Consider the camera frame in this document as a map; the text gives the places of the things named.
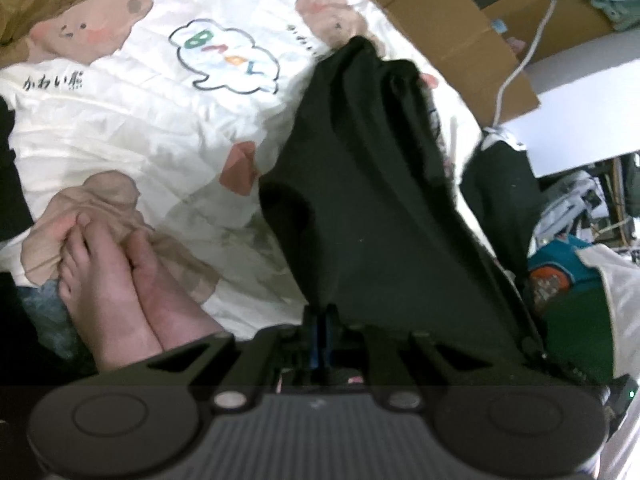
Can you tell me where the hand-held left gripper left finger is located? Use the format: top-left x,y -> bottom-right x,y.
145,305 -> 323,409

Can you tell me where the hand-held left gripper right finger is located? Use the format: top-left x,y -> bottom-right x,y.
325,310 -> 551,408

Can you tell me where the black embroidered garment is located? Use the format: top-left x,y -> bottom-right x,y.
258,35 -> 546,366

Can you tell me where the white cloth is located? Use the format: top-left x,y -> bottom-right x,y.
575,245 -> 640,376

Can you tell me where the person's right foot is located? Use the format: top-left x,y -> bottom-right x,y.
126,230 -> 227,352

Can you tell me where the person's foot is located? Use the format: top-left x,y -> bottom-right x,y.
126,230 -> 227,352
59,212 -> 163,372

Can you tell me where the grey backpack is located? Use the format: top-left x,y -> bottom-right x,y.
532,170 -> 603,241

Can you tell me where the person's left foot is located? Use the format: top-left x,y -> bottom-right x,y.
59,212 -> 163,372

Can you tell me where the folded plain black garment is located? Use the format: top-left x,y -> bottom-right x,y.
459,127 -> 545,286

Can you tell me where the white bear-print bedsheet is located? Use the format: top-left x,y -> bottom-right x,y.
0,0 -> 501,343

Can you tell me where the flattened cardboard sheet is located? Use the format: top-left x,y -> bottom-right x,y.
370,0 -> 542,126

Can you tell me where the dark cloth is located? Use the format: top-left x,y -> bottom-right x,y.
0,95 -> 34,241

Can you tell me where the cardboard box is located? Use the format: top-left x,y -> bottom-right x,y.
480,0 -> 621,63

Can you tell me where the mint green plush toy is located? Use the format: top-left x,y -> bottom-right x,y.
590,0 -> 640,32

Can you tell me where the white cable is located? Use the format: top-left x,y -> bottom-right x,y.
492,0 -> 576,131

